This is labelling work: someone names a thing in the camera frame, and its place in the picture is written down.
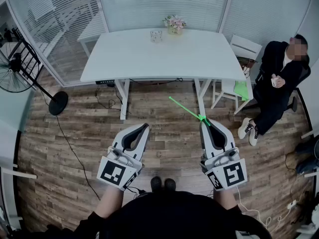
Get person's black shoe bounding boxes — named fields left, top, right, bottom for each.
left=151, top=176, right=164, bottom=193
left=163, top=178, right=177, bottom=192

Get pink flowers in pot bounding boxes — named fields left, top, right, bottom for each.
left=162, top=14, right=187, bottom=36

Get dark bag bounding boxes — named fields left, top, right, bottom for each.
left=295, top=139, right=319, bottom=175

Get green plastic stick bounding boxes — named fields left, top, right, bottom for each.
left=168, top=96, right=212, bottom=126

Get person's right forearm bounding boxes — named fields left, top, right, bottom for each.
left=213, top=187, right=241, bottom=210

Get person's left black shoe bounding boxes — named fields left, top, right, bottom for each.
left=151, top=176, right=164, bottom=193

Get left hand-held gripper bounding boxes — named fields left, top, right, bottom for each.
left=96, top=122, right=151, bottom=191

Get clear glass vase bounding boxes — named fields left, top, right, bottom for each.
left=150, top=30, right=163, bottom=44

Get black standing fan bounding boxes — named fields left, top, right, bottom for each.
left=0, top=37, right=69, bottom=116

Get person's black top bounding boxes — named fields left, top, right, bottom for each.
left=74, top=190, right=274, bottom=239

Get white desk frame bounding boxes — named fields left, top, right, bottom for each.
left=0, top=119, right=38, bottom=234

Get person's left forearm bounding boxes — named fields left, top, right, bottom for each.
left=95, top=184, right=124, bottom=219

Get green cloth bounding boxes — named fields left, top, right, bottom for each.
left=233, top=80, right=250, bottom=102

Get person's right black shoe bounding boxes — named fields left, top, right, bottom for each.
left=163, top=178, right=177, bottom=192

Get white chair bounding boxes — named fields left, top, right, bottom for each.
left=210, top=34, right=264, bottom=116

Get long black cable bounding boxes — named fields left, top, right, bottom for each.
left=56, top=115, right=100, bottom=200

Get white table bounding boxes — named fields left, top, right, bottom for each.
left=80, top=28, right=247, bottom=120

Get black office chair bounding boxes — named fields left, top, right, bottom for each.
left=254, top=63, right=312, bottom=113

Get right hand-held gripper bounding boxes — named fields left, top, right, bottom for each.
left=199, top=119, right=248, bottom=191

